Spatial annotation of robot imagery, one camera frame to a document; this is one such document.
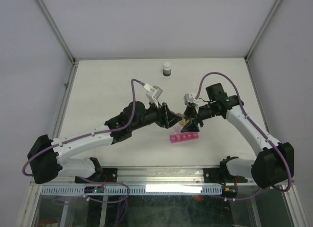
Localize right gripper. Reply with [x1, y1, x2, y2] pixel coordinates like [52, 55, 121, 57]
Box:
[180, 102, 216, 132]

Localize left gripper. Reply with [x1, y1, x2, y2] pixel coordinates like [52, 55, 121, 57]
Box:
[131, 98, 182, 132]

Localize clear bottle yellow pills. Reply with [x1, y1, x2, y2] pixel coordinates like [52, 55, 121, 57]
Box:
[177, 113, 190, 127]

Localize pink weekly pill organizer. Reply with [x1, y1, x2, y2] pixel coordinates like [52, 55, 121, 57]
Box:
[169, 126, 199, 143]

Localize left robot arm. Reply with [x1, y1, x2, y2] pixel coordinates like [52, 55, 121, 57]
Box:
[27, 101, 182, 184]

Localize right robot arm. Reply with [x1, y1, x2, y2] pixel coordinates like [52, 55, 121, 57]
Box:
[181, 83, 294, 189]

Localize white cap dark bottle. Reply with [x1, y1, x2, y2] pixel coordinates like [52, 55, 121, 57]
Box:
[162, 62, 172, 77]

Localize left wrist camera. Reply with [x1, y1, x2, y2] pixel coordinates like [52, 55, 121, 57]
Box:
[143, 83, 163, 108]

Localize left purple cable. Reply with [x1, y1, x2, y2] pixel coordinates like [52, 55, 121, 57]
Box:
[22, 78, 150, 176]

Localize purple cable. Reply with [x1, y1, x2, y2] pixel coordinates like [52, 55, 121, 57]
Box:
[22, 78, 150, 176]
[197, 71, 293, 192]

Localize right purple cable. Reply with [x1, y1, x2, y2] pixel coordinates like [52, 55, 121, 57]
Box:
[197, 71, 293, 192]

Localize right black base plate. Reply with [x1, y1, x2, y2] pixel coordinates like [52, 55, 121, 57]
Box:
[203, 167, 226, 185]

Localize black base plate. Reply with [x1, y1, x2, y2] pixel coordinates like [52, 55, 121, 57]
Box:
[203, 167, 226, 185]
[74, 167, 118, 184]

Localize aluminium mounting rail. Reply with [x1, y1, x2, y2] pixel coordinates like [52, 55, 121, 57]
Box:
[31, 165, 265, 188]

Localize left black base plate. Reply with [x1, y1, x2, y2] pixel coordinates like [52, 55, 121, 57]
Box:
[74, 167, 118, 184]

